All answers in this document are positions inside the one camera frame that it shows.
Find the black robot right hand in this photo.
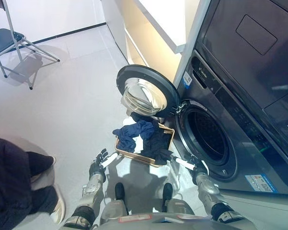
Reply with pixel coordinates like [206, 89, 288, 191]
[173, 154, 208, 179]

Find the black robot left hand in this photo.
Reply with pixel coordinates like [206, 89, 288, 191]
[89, 148, 118, 177]

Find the woven wicker laundry basket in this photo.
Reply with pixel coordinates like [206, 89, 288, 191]
[114, 122, 176, 168]

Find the dark grey washing machine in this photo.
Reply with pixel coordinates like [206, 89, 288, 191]
[174, 49, 288, 195]

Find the person in black clothes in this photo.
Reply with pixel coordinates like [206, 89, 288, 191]
[0, 136, 60, 230]

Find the round washing machine door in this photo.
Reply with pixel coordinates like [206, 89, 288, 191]
[116, 64, 180, 118]

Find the black robot left foot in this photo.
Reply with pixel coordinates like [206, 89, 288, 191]
[114, 182, 126, 201]

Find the black robot foot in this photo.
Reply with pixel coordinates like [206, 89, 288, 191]
[163, 183, 174, 201]
[114, 182, 126, 201]

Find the black robot right foot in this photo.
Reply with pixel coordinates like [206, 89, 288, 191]
[163, 183, 174, 201]

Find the silver robot right leg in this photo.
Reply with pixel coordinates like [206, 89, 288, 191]
[164, 197, 195, 217]

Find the silver robot leg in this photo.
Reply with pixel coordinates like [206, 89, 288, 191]
[164, 197, 195, 217]
[101, 198, 131, 218]

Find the silver robot left leg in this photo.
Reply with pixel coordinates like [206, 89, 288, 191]
[101, 198, 131, 218]

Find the white garment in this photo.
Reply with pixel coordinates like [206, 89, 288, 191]
[121, 116, 144, 154]

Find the black garment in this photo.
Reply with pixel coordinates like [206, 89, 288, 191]
[131, 111, 175, 166]

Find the navy blue garment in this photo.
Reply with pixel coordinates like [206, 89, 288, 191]
[112, 119, 159, 152]

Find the blue white energy label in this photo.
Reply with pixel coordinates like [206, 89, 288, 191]
[244, 174, 279, 193]

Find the grey robot torso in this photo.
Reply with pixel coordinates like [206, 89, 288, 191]
[92, 212, 257, 230]

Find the blue white barcode sticker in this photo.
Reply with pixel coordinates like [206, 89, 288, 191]
[181, 71, 193, 90]

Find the dark grey stacked dryer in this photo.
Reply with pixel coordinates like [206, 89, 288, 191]
[194, 0, 288, 127]

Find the white cabinet side panel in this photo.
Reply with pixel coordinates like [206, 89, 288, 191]
[173, 0, 213, 87]

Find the white shelf cabinet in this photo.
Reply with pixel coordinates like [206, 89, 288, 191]
[102, 0, 200, 70]

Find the grey folding chair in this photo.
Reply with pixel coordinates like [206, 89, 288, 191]
[0, 0, 61, 91]

